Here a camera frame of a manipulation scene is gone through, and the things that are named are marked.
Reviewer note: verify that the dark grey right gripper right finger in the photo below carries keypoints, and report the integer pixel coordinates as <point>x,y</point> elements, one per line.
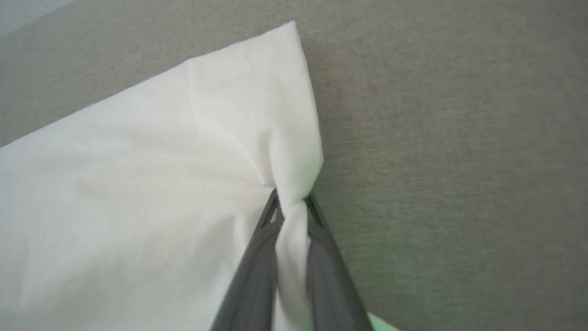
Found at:
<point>330,285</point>

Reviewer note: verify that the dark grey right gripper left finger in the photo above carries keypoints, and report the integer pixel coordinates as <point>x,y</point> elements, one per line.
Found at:
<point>252,285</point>

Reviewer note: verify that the white garment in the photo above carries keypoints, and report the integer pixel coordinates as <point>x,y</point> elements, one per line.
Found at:
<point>138,184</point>

